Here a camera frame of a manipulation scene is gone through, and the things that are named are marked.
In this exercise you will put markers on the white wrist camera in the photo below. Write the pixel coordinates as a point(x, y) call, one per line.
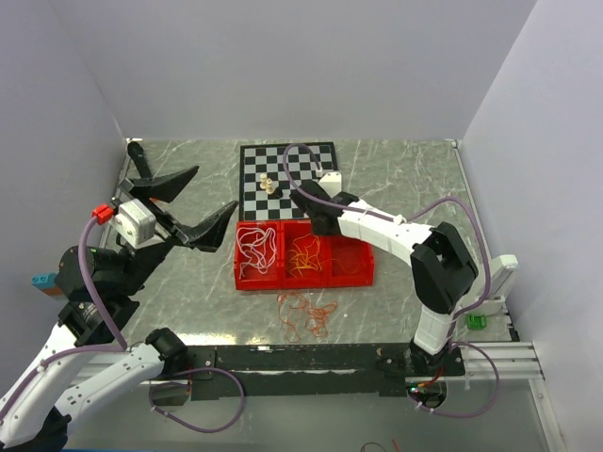
point(134, 222)
point(331, 183)

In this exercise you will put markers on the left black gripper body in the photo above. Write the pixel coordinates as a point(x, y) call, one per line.
point(141, 265)

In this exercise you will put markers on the red three-compartment bin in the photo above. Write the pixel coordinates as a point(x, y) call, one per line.
point(284, 254)

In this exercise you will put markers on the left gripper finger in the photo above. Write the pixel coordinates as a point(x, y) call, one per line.
point(209, 234)
point(163, 188)

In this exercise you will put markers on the black marker orange cap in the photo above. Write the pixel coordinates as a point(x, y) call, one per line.
point(137, 155)

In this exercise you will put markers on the cream chess piece short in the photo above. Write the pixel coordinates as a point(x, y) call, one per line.
point(269, 188)

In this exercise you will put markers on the blue brown toy block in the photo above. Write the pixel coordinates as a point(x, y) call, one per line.
point(46, 282)

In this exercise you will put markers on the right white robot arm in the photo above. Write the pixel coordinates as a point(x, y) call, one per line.
point(442, 266)

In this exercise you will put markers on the white grey stand device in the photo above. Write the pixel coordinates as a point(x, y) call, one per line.
point(503, 274)

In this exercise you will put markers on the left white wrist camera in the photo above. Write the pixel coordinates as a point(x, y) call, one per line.
point(134, 222)

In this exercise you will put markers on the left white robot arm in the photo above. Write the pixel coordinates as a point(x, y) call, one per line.
point(86, 362)

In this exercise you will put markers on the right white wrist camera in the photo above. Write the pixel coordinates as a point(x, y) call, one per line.
point(331, 183)

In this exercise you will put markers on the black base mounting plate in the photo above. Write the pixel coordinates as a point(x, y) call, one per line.
point(304, 370)

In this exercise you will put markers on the green lego brick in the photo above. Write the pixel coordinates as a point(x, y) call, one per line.
point(476, 322)

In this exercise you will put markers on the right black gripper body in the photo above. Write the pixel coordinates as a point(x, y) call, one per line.
point(315, 228)

